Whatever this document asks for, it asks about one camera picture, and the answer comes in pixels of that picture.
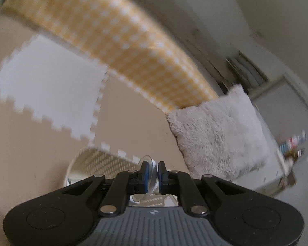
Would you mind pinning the foam puzzle floor mat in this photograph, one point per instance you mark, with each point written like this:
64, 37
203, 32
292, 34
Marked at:
54, 94

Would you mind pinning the white suction cup holder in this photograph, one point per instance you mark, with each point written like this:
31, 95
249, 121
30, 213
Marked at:
153, 182

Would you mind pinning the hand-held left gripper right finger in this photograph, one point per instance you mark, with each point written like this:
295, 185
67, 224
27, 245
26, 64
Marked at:
161, 178

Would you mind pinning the fluffy white pillow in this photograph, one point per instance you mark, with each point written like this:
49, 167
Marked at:
215, 133

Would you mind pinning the cream plastic woven basket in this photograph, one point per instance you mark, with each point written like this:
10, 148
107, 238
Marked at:
97, 158

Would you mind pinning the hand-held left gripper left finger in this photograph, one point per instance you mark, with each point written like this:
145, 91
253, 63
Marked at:
144, 176

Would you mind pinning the yellow gingham bed cover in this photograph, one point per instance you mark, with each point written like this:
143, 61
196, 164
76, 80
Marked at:
118, 30

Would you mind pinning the folded grey blankets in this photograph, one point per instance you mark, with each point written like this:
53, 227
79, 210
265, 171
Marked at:
246, 69

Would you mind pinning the clear bottle red label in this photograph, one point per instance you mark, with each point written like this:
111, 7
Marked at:
290, 143

